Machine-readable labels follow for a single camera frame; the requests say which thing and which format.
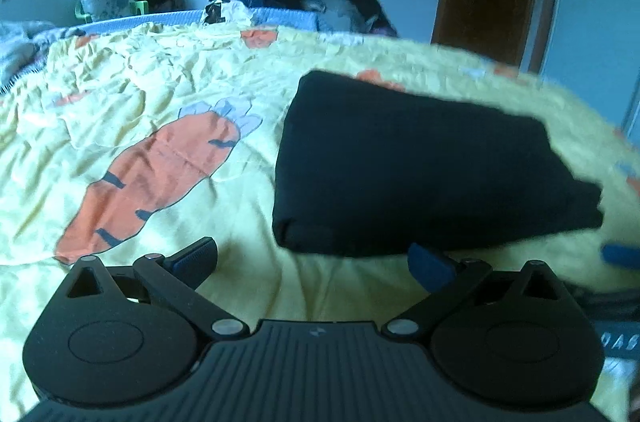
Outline yellow carrot-print blanket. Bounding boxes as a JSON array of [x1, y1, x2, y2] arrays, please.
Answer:
[[0, 22, 640, 422]]

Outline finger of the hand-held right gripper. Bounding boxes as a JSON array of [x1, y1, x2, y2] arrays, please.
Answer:
[[601, 243, 640, 274]]

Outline green plastic stool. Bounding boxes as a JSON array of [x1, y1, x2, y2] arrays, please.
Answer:
[[75, 0, 151, 23]]

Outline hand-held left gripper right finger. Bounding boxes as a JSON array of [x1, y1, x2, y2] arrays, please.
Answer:
[[381, 243, 569, 344]]

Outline grey crumpled quilt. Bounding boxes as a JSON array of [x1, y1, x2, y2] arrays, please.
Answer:
[[0, 20, 86, 89]]

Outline blue bed sheet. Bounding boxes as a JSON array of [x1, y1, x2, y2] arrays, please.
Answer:
[[75, 7, 321, 34]]

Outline black pants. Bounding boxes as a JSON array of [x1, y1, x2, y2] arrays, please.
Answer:
[[272, 70, 605, 259]]

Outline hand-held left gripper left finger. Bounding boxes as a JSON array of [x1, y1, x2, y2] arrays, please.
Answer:
[[62, 237, 252, 345]]

